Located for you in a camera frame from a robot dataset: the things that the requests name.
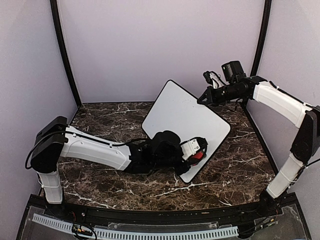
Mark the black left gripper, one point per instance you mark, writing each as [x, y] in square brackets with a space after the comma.
[181, 171]

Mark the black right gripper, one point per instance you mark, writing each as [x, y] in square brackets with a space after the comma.
[208, 94]

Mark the white whiteboard black frame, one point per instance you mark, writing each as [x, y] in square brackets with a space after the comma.
[177, 110]

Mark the red bone-shaped eraser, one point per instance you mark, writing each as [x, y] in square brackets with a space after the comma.
[194, 159]

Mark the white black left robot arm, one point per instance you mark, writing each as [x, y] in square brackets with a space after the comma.
[58, 139]

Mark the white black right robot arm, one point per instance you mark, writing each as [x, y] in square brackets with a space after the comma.
[289, 127]

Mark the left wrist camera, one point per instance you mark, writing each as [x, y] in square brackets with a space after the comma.
[170, 140]

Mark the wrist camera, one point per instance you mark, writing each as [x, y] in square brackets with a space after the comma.
[170, 140]
[232, 72]

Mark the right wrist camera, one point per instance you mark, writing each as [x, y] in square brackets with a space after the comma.
[232, 72]

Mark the black right corner post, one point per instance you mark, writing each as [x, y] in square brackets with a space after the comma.
[262, 37]

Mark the black corner post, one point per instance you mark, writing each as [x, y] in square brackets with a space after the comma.
[262, 37]
[63, 52]

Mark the white slotted cable duct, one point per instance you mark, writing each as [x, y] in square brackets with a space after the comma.
[121, 231]

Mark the black curved front rail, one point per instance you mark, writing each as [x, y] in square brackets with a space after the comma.
[234, 215]

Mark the black left corner post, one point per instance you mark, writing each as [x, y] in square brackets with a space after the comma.
[63, 52]

